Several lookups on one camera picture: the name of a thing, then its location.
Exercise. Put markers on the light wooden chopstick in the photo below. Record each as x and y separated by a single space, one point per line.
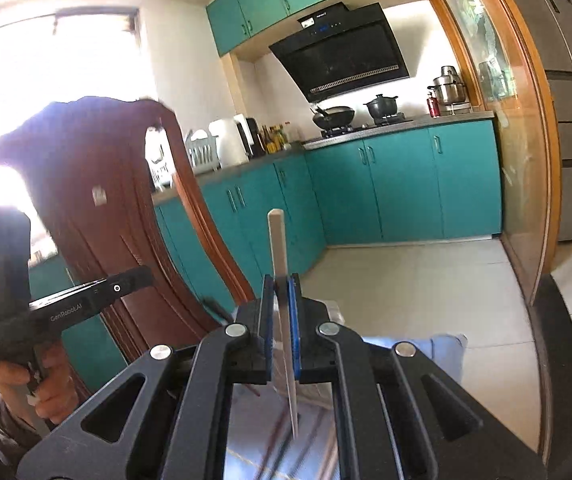
280 250

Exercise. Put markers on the black lidded pot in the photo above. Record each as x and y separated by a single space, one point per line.
383 109

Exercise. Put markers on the kitchen window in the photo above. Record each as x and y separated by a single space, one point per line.
65 60

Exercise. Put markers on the carved wooden chair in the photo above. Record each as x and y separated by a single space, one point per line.
90 160

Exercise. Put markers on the white countertop appliance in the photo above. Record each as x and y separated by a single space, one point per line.
228 142

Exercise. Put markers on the black wok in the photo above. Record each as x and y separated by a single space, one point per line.
333 117

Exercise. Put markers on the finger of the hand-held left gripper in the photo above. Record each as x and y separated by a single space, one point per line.
115 288

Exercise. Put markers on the row of condiment bottles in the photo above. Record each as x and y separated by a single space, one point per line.
276 139

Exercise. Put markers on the wooden framed glass door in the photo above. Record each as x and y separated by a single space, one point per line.
516 160

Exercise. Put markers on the gas stove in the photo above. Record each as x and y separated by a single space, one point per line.
351 131

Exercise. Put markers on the red bottle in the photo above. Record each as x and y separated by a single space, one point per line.
433 106

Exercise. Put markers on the black range hood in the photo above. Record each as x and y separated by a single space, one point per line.
341 60

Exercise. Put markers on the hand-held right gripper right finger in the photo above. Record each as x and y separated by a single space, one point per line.
294 330

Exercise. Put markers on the person's left hand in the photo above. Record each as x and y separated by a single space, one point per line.
58 385

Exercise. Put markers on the person's left forearm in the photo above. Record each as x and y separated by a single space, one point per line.
5 422

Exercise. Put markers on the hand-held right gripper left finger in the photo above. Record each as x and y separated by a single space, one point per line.
268 330

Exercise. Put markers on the dish rack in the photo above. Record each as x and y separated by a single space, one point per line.
203 152

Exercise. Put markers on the grey countertop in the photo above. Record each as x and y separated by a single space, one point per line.
446 119

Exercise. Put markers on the stainless steel pot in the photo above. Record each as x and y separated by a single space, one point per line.
448 90

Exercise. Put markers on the black countertop appliance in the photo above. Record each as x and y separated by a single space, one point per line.
256 137

